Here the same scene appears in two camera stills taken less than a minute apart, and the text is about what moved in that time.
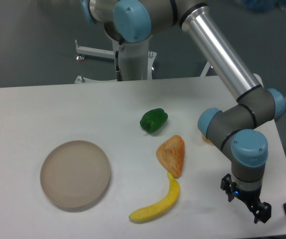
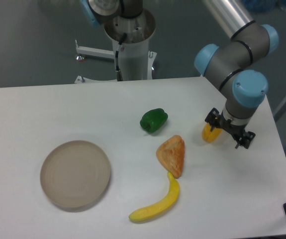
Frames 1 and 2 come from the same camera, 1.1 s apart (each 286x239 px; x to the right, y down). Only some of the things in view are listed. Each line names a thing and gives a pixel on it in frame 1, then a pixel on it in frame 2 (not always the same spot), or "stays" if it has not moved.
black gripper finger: [262, 213] to [245, 139]
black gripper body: [251, 198] to [236, 129]
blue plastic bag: [265, 6] stays
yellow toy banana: [157, 209] stays
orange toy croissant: [171, 152] stays
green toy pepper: [153, 120] stays
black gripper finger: [227, 185] to [211, 117]
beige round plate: [75, 174] stays
